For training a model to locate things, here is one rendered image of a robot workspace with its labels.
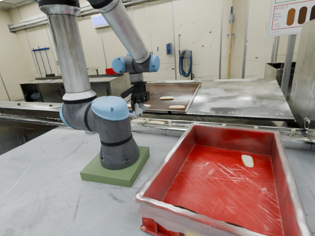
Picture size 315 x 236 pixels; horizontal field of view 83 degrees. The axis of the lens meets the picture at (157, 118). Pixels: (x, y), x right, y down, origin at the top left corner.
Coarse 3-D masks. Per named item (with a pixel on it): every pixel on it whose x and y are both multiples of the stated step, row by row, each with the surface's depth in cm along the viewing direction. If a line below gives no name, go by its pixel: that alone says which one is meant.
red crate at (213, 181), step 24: (192, 168) 63; (216, 168) 62; (240, 168) 61; (264, 168) 60; (168, 192) 53; (192, 192) 52; (216, 192) 52; (240, 192) 51; (264, 192) 50; (216, 216) 44; (240, 216) 44; (264, 216) 43
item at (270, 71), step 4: (268, 64) 269; (276, 64) 260; (280, 64) 255; (292, 64) 242; (268, 68) 266; (272, 68) 233; (276, 68) 213; (292, 68) 201; (268, 72) 264; (272, 72) 233; (276, 72) 209; (280, 72) 206; (292, 72) 202; (264, 76) 295; (268, 76) 262; (272, 76) 231; (276, 76) 209; (280, 76) 208; (292, 76) 203; (280, 80) 209; (292, 80) 204; (280, 84) 210; (288, 84) 207
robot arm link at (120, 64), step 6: (114, 60) 80; (120, 60) 79; (126, 60) 81; (114, 66) 82; (120, 66) 80; (126, 66) 81; (132, 66) 80; (120, 72) 82; (126, 72) 85; (132, 72) 84
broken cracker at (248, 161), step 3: (243, 156) 66; (246, 156) 66; (249, 156) 66; (243, 159) 65; (246, 159) 64; (249, 159) 64; (252, 159) 64; (243, 162) 63; (246, 162) 63; (249, 162) 62; (252, 162) 62; (246, 165) 62; (249, 165) 61; (252, 165) 61
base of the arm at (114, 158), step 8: (104, 144) 60; (112, 144) 59; (120, 144) 60; (128, 144) 62; (136, 144) 67; (104, 152) 61; (112, 152) 60; (120, 152) 60; (128, 152) 62; (136, 152) 65; (104, 160) 62; (112, 160) 60; (120, 160) 61; (128, 160) 62; (136, 160) 65; (112, 168) 61; (120, 168) 61
